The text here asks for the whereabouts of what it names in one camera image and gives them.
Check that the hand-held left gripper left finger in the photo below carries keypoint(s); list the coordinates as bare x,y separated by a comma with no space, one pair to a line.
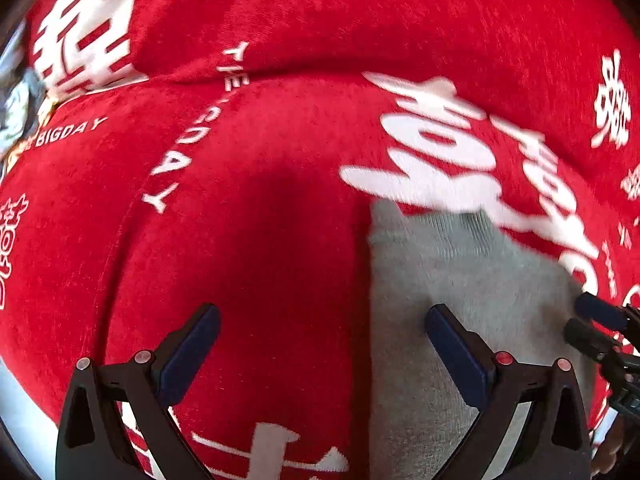
192,347

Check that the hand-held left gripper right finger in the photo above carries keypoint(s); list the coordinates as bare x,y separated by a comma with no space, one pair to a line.
457,355

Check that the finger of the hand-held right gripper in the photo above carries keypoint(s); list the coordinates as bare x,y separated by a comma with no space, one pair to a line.
597,309
586,336

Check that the grey knit garment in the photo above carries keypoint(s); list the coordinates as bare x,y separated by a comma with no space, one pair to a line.
425,270

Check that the person's right hand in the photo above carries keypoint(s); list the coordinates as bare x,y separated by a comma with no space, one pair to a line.
609,445

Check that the grey patterned cloth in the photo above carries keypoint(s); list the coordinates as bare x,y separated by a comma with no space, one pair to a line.
17,105

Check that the red printed blanket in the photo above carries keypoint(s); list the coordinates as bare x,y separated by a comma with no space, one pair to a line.
300,35

